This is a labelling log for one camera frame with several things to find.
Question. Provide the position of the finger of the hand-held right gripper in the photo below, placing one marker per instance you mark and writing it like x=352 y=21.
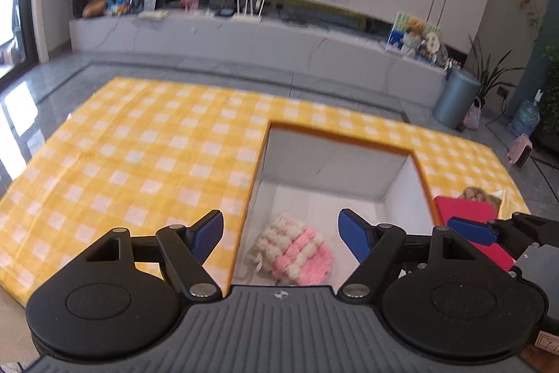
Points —
x=474 y=229

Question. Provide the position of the white router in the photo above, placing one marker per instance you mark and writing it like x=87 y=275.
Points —
x=246 y=17

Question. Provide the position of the black set-top box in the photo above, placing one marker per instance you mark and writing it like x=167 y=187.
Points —
x=225 y=11

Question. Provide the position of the wall socket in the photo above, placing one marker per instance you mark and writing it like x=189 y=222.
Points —
x=502 y=92

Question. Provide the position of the yellow checkered mat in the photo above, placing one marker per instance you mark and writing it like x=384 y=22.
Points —
x=131 y=180

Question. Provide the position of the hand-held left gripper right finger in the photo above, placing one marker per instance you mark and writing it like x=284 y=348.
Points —
x=354 y=235

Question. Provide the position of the bushy potted plant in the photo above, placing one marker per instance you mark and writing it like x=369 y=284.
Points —
x=551 y=93

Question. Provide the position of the small pink photo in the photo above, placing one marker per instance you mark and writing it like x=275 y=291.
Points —
x=190 y=3

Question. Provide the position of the blue snack packets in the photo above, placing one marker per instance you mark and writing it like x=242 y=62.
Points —
x=118 y=6

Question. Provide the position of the brown oval ornament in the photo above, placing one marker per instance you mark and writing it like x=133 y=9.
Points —
x=94 y=9

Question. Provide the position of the red box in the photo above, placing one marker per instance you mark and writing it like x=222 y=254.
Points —
x=458 y=208

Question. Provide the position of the grey metal trash can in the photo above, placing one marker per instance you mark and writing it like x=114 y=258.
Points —
x=454 y=100

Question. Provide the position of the pink and white crochet hat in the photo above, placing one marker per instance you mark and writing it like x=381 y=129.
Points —
x=301 y=250

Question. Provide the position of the blue water bottle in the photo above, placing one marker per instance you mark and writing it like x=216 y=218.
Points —
x=524 y=117

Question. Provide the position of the long-leaved floor plant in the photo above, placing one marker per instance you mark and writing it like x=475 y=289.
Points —
x=491 y=71

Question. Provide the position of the small woven bag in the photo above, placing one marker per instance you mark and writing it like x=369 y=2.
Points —
x=472 y=115

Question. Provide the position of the green picture board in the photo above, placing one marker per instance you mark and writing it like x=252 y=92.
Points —
x=395 y=30

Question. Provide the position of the pink space heater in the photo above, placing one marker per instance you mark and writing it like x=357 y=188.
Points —
x=521 y=151

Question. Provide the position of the white papers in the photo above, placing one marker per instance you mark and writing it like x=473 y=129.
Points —
x=153 y=14

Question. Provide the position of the white marble television console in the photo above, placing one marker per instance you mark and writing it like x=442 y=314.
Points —
x=262 y=45

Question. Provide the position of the orange and white cardboard box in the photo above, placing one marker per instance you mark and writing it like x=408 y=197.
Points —
x=332 y=167

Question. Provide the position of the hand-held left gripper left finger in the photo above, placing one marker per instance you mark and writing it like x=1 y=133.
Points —
x=206 y=237

